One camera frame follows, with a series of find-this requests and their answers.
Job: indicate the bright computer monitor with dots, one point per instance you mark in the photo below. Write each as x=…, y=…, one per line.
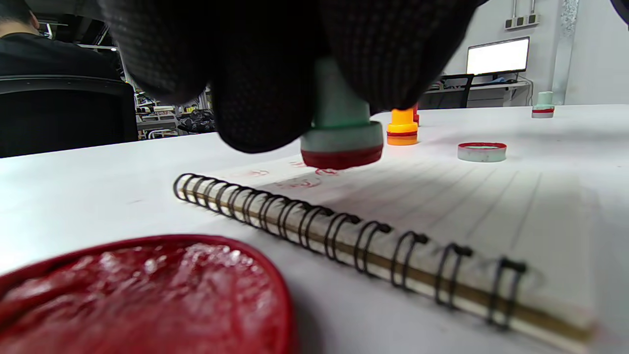
x=497, y=55

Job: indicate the black patterned bag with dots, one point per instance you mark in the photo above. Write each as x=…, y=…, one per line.
x=199, y=122

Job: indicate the orange reward stamp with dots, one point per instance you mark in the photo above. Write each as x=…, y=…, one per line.
x=402, y=129

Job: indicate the green stamp cap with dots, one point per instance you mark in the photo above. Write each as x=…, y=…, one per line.
x=481, y=153

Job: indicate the silver insulated pipe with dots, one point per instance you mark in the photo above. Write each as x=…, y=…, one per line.
x=565, y=59

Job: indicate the red reward stamp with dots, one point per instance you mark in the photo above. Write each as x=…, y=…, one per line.
x=416, y=117

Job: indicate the spiral lined notebook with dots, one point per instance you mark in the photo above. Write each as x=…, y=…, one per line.
x=467, y=206

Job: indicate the white metal trolley cart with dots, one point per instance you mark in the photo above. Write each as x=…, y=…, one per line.
x=156, y=124

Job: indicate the red ink pad base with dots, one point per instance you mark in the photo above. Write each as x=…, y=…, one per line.
x=147, y=295

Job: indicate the wall power sockets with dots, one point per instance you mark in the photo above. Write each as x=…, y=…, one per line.
x=522, y=21

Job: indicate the green reward stamp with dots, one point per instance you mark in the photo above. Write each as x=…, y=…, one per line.
x=339, y=108
x=543, y=105

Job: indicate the white background desk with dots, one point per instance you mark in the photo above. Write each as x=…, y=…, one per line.
x=496, y=85

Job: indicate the person's left hand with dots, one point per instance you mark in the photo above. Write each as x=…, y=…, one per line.
x=255, y=73

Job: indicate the black frame background chair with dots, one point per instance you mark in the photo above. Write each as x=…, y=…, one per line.
x=459, y=76

